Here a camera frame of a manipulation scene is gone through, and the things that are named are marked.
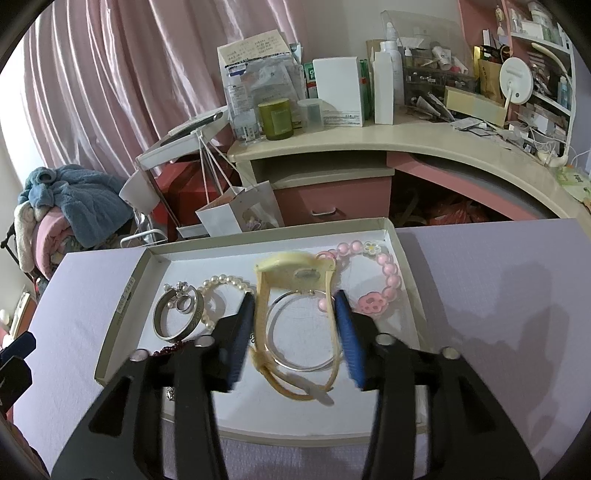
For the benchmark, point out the cream curved desk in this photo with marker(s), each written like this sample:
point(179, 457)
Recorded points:
point(415, 136)

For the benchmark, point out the clear bag of papers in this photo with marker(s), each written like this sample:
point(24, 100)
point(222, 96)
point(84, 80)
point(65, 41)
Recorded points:
point(258, 69)

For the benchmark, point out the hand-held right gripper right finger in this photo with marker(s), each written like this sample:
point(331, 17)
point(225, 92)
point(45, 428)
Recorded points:
point(348, 341)

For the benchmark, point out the clear glass jar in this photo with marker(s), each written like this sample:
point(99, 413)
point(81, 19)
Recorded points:
point(245, 127)

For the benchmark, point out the white square box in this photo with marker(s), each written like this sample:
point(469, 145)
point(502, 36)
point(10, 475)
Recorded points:
point(339, 90)

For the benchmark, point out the red plastic bag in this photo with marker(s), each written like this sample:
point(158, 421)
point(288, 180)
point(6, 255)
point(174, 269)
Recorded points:
point(457, 210)

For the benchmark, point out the white printed bag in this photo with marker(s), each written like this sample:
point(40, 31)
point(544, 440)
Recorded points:
point(138, 191)

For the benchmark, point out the red box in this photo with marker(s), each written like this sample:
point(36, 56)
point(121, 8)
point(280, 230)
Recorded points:
point(184, 184)

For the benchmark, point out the long beige box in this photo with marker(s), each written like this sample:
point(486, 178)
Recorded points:
point(475, 107)

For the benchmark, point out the blue fleece garment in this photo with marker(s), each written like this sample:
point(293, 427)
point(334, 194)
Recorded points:
point(87, 198)

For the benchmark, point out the white spray bottle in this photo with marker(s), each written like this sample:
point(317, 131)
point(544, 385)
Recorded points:
point(395, 60)

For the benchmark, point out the cream cloth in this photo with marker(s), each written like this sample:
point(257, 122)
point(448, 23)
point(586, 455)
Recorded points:
point(23, 221)

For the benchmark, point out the gold paper bag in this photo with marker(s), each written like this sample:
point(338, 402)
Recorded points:
point(490, 81)

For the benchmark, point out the pink rolled blanket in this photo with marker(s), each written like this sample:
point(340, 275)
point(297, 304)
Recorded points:
point(53, 249)

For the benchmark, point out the clear acrylic organizer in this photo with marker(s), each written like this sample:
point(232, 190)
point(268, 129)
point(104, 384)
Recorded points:
point(434, 64)

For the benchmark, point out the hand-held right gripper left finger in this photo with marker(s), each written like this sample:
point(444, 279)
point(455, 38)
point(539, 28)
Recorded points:
point(240, 341)

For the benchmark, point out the wide silver cuff bangle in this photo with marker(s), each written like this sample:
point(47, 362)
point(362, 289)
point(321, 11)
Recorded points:
point(161, 330)

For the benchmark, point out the pink curtain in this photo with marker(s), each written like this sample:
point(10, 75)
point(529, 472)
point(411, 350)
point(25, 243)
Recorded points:
point(138, 69)

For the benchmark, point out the pink and white shelf unit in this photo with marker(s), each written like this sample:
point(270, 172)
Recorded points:
point(545, 69)

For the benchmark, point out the small silver earring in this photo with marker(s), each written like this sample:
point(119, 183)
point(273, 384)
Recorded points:
point(169, 288)

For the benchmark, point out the clear plastic cup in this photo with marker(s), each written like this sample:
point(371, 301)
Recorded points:
point(310, 115)

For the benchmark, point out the shallow grey cardboard box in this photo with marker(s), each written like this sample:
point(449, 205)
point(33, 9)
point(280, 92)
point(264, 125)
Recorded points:
point(295, 415)

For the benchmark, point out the thin silver bangle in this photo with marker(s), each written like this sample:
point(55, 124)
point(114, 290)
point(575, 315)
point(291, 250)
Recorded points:
point(295, 367)

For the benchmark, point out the tall white carton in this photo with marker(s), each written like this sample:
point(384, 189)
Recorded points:
point(383, 90)

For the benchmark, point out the green wipes packet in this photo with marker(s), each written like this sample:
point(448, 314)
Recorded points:
point(575, 182)

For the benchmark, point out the green candle jar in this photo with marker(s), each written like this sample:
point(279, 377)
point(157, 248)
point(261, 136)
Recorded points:
point(275, 120)

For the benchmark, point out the yellow wristwatch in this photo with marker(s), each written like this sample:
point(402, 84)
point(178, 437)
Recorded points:
point(286, 265)

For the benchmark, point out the white paper gift bag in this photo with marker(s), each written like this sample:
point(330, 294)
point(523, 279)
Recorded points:
point(240, 210)

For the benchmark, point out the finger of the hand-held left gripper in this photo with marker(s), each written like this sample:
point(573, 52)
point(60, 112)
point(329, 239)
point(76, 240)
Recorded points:
point(21, 344)

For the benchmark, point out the pink desk drawer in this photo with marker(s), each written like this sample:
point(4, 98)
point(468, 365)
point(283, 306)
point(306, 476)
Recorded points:
point(332, 198)

